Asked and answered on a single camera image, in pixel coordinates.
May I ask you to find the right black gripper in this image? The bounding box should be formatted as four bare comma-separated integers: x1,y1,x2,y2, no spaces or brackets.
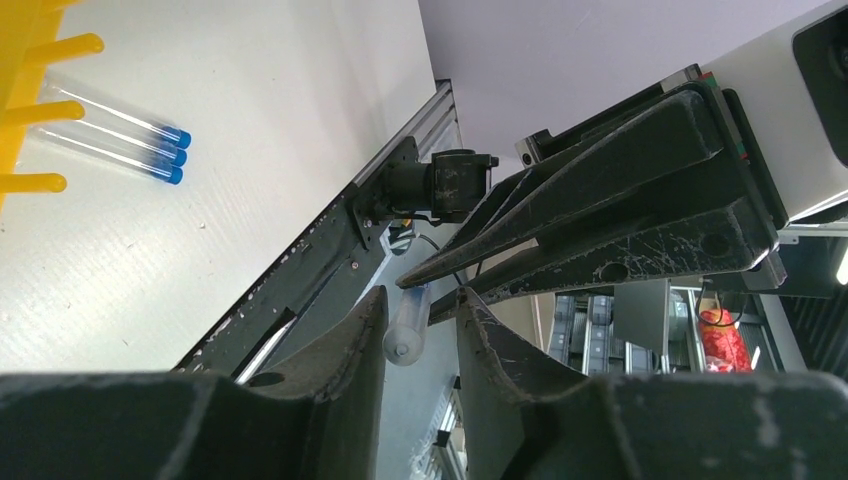
396,65,788,305

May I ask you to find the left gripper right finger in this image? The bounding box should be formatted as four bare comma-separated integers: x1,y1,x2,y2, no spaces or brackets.
456,287,847,479

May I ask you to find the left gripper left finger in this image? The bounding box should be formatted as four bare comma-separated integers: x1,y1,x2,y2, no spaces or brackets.
1,286,388,479

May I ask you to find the yellow test tube rack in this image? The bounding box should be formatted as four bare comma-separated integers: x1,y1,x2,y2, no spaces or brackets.
1,0,104,197

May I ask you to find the blue-capped tube bundle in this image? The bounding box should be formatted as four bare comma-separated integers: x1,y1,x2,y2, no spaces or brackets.
33,73,192,185

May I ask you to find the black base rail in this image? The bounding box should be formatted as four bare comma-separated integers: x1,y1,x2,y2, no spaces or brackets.
174,79,498,379

